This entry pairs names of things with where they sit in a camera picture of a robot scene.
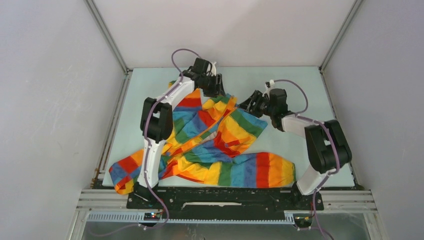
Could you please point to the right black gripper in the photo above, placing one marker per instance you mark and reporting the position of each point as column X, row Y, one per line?
column 257, row 96

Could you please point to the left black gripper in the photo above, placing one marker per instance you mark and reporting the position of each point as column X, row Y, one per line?
column 217, row 89

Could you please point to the rainbow striped jacket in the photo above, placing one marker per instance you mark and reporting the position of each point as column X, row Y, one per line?
column 209, row 145

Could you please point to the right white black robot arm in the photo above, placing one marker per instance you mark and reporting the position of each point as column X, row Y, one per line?
column 327, row 147

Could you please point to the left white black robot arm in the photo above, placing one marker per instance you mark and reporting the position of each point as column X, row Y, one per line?
column 157, row 119

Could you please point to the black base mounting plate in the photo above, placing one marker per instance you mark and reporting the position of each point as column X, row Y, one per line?
column 228, row 203

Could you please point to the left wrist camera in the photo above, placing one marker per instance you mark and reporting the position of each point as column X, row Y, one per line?
column 212, row 69

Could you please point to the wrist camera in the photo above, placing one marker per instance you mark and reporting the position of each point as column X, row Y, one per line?
column 212, row 69
column 269, row 85

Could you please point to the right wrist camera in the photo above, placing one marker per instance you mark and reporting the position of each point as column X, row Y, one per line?
column 269, row 85

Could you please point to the right aluminium corner post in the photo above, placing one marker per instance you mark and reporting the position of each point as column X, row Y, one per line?
column 353, row 11

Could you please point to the aluminium corner post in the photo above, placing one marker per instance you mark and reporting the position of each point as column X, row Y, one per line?
column 353, row 11
column 104, row 30

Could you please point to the left aluminium corner post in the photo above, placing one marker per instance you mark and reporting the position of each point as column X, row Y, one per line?
column 104, row 30

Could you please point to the aluminium front frame rail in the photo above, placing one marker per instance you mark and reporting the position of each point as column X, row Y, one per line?
column 335, row 201

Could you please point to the white cable duct strip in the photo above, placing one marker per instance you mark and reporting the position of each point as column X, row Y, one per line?
column 147, row 217

